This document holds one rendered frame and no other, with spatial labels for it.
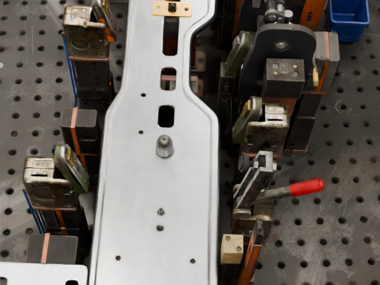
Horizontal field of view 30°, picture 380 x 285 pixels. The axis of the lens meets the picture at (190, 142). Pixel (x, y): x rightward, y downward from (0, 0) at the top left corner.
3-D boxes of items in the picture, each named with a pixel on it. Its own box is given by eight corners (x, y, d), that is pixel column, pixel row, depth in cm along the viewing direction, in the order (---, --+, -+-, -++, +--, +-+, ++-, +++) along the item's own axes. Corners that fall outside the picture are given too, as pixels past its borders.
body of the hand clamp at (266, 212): (221, 257, 155) (236, 188, 125) (253, 258, 155) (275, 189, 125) (221, 283, 152) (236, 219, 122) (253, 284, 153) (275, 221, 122)
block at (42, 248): (47, 274, 152) (25, 224, 128) (99, 276, 152) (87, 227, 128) (42, 318, 148) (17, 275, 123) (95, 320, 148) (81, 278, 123)
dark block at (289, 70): (244, 162, 167) (266, 56, 130) (273, 163, 167) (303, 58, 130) (244, 181, 164) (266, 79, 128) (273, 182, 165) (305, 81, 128)
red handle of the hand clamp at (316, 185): (234, 189, 123) (320, 169, 115) (240, 193, 124) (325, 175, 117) (234, 211, 121) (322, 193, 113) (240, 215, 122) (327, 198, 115)
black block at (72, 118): (70, 167, 165) (52, 100, 139) (116, 169, 165) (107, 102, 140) (66, 198, 161) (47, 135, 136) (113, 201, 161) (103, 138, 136)
